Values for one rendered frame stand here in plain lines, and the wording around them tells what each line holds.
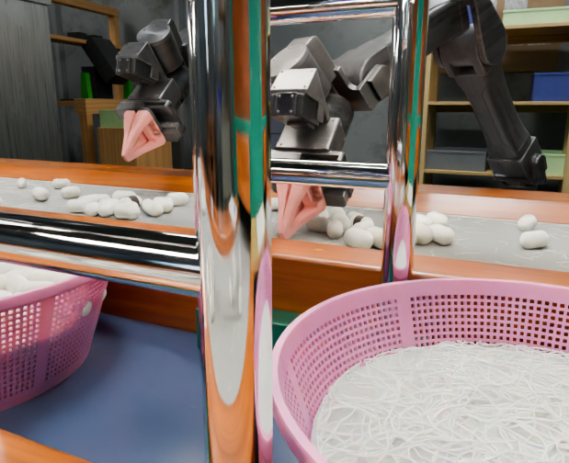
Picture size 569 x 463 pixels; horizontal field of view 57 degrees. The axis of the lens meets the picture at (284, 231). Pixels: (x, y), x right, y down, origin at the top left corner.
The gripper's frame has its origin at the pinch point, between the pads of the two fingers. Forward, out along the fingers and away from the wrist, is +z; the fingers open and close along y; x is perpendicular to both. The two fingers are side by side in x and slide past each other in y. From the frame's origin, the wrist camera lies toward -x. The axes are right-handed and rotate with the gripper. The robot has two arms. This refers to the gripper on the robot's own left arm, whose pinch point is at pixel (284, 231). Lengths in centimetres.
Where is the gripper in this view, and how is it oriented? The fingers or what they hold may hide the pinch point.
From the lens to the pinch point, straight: 56.8
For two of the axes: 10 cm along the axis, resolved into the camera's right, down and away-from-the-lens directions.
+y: 9.1, 1.0, -4.1
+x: 2.8, 6.0, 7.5
